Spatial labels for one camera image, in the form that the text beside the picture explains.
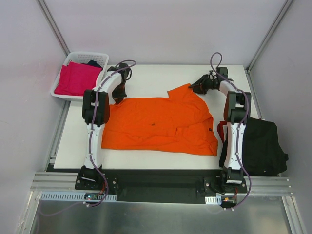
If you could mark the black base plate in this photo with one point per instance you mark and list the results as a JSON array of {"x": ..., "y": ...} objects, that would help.
[{"x": 157, "y": 186}]

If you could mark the left white cable duct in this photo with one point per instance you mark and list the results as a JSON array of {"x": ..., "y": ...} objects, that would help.
[{"x": 71, "y": 196}]

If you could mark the right aluminium frame post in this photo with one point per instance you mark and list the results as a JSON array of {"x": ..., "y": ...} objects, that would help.
[{"x": 270, "y": 33}]

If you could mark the white cable duct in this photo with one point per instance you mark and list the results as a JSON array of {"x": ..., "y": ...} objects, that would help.
[
  {"x": 71, "y": 196},
  {"x": 213, "y": 200}
]

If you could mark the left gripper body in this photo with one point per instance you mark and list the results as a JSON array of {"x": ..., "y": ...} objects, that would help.
[{"x": 119, "y": 92}]

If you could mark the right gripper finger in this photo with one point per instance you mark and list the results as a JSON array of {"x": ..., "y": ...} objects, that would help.
[
  {"x": 198, "y": 88},
  {"x": 199, "y": 82}
]

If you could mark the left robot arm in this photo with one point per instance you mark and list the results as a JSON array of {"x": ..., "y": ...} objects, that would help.
[{"x": 96, "y": 113}]

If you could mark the aluminium frame post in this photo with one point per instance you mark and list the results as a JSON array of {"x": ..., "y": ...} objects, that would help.
[
  {"x": 270, "y": 33},
  {"x": 53, "y": 25}
]

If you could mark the red t shirt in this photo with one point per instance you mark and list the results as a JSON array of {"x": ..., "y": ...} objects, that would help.
[{"x": 220, "y": 130}]

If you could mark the pink t shirt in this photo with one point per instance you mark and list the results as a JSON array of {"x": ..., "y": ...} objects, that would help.
[{"x": 75, "y": 78}]

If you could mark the orange t shirt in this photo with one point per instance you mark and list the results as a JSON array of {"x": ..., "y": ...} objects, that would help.
[{"x": 179, "y": 123}]

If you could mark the dark navy t shirt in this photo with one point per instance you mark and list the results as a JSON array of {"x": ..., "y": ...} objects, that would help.
[{"x": 94, "y": 64}]

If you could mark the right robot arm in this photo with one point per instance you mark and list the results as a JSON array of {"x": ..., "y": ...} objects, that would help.
[{"x": 236, "y": 113}]

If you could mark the white plastic basket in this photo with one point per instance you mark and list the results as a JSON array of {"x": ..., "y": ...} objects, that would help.
[{"x": 81, "y": 57}]

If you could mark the black t shirt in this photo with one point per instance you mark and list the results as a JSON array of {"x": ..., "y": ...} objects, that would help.
[{"x": 261, "y": 153}]

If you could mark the left aluminium frame post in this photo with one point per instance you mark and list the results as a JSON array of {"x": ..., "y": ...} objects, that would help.
[{"x": 53, "y": 25}]

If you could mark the right white cable duct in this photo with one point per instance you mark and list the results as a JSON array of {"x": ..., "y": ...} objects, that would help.
[{"x": 213, "y": 200}]

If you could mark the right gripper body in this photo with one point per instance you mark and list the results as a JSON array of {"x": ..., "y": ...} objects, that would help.
[{"x": 204, "y": 83}]

